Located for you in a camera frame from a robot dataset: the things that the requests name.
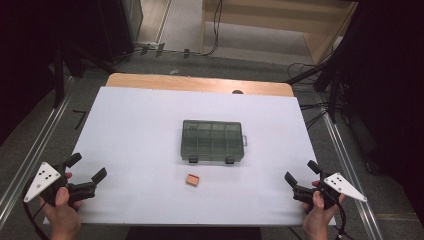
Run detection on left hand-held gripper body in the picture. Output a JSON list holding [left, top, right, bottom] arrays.
[[23, 161, 98, 208]]

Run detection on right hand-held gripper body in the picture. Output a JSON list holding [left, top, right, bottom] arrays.
[[292, 169, 368, 211]]

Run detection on grey transparent compartment box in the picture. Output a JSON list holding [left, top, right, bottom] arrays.
[[180, 119, 249, 165]]

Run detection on small wooden block red edge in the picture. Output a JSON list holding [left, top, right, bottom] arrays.
[[185, 173, 201, 187]]

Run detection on person's left hand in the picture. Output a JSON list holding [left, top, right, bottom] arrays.
[[39, 172, 83, 240]]

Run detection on person's right hand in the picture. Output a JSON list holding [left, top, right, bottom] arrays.
[[301, 180, 346, 240]]

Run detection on white board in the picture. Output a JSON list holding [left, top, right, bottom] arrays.
[[43, 86, 337, 227]]

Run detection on black metal stand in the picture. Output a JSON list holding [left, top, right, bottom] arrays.
[[52, 42, 118, 108]]

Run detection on dark cabinet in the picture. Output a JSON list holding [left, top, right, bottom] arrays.
[[96, 0, 145, 63]]

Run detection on light wooden shelf unit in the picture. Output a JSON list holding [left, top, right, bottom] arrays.
[[199, 0, 360, 66]]

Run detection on metal floor rail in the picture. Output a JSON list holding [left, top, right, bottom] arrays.
[[0, 75, 75, 222], [315, 94, 385, 240]]

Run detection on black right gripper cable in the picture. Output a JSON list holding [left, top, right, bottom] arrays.
[[328, 191, 355, 240]]

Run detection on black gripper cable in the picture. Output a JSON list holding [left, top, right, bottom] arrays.
[[21, 199, 51, 240], [328, 191, 355, 240]]

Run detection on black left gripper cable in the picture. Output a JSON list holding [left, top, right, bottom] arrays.
[[21, 199, 51, 240]]

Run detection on black floor cables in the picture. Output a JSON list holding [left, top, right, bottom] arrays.
[[286, 61, 331, 132]]

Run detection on thin black hanging cable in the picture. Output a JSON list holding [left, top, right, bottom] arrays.
[[202, 0, 224, 57]]

